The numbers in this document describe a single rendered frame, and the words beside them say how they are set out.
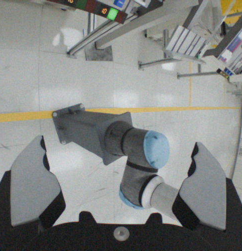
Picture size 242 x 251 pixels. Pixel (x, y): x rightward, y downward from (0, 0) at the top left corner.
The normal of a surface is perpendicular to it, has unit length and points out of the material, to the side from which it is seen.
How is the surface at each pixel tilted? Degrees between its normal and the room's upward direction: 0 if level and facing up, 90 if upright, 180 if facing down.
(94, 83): 0
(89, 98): 0
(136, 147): 90
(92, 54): 0
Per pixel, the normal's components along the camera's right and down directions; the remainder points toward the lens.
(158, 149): 0.65, 0.00
